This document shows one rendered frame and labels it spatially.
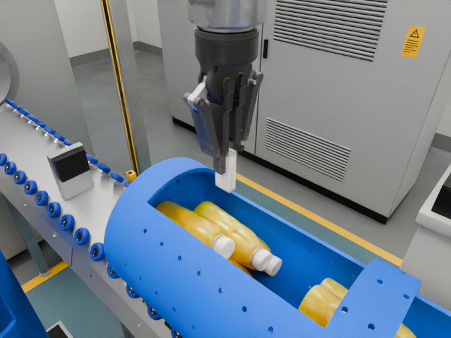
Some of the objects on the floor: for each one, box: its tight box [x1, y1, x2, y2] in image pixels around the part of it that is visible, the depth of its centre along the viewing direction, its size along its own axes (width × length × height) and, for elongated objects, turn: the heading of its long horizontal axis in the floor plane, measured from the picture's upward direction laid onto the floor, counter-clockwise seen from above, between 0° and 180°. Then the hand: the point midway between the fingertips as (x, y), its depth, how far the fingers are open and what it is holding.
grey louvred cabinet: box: [157, 0, 451, 225], centre depth 255 cm, size 54×215×145 cm, turn 48°
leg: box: [0, 191, 51, 277], centre depth 176 cm, size 6×6×63 cm
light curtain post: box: [99, 0, 152, 177], centre depth 140 cm, size 6×6×170 cm
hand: (225, 169), depth 51 cm, fingers closed
